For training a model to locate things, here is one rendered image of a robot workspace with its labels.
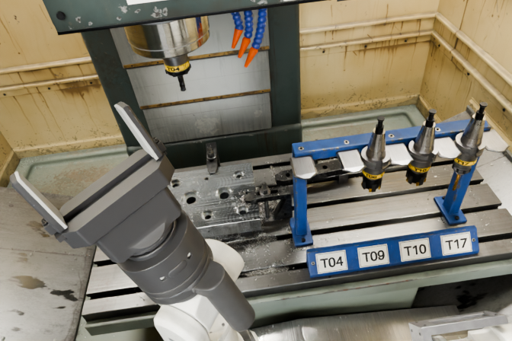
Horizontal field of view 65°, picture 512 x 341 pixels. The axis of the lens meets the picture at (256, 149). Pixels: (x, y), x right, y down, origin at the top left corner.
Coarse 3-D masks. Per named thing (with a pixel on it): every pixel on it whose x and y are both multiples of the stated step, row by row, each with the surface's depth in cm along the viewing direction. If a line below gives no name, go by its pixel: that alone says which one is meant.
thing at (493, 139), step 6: (486, 132) 93; (492, 132) 93; (486, 138) 92; (492, 138) 92; (498, 138) 92; (486, 144) 91; (492, 144) 90; (498, 144) 90; (504, 144) 90; (492, 150) 89; (498, 150) 89; (504, 150) 89
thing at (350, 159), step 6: (348, 150) 93; (354, 150) 93; (342, 156) 92; (348, 156) 92; (354, 156) 91; (360, 156) 91; (342, 162) 90; (348, 162) 90; (354, 162) 90; (360, 162) 90; (342, 168) 89; (348, 168) 89; (354, 168) 89; (360, 168) 89
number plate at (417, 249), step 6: (414, 240) 103; (420, 240) 103; (426, 240) 104; (402, 246) 103; (408, 246) 103; (414, 246) 103; (420, 246) 104; (426, 246) 104; (402, 252) 103; (408, 252) 103; (414, 252) 104; (420, 252) 104; (426, 252) 104; (402, 258) 103; (408, 258) 104; (414, 258) 104; (420, 258) 104
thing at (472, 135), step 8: (472, 120) 86; (480, 120) 85; (472, 128) 87; (480, 128) 86; (464, 136) 89; (472, 136) 88; (480, 136) 88; (464, 144) 90; (472, 144) 89; (480, 144) 89
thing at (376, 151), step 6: (384, 132) 85; (372, 138) 86; (378, 138) 85; (384, 138) 86; (372, 144) 87; (378, 144) 86; (384, 144) 87; (366, 150) 90; (372, 150) 88; (378, 150) 87; (384, 150) 88; (366, 156) 90; (372, 156) 88; (378, 156) 88; (384, 156) 88
